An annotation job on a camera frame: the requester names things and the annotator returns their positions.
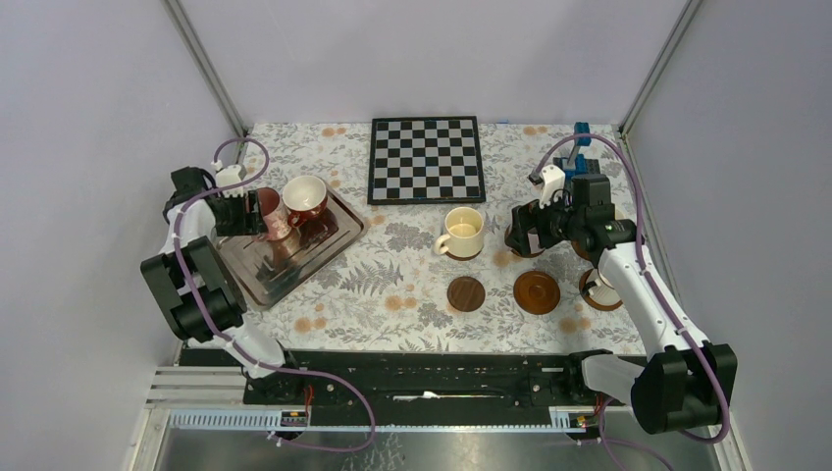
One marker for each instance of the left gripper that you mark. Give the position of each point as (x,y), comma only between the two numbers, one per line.
(248,222)

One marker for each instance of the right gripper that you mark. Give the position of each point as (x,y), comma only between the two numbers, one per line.
(527,217)

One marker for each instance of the pink mug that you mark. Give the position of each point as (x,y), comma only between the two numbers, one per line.
(274,215)

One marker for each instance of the cream yellow mug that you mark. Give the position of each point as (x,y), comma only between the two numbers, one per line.
(462,235)

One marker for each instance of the white mug dark red outside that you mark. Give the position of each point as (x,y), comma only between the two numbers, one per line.
(305,199)

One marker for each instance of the white mug black rim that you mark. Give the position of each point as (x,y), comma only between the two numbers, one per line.
(601,289)

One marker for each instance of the dark walnut coaster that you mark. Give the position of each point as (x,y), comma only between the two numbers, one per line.
(466,294)

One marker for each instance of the lilac mug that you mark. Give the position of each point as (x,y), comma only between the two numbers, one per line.
(532,233)

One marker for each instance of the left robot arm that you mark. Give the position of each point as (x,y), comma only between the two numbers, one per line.
(196,291)

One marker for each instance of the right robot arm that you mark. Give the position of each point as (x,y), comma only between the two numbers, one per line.
(687,380)

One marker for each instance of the metal tray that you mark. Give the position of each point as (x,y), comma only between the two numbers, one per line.
(268,271)

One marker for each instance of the blue grey brick tower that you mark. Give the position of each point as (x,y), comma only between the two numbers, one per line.
(576,163)

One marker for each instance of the floral tablecloth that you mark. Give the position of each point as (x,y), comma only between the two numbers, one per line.
(387,291)

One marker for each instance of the black white chessboard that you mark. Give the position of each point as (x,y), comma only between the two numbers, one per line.
(425,160)

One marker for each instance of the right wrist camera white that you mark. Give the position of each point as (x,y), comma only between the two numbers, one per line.
(551,183)

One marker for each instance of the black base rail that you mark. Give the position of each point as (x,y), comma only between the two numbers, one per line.
(425,389)

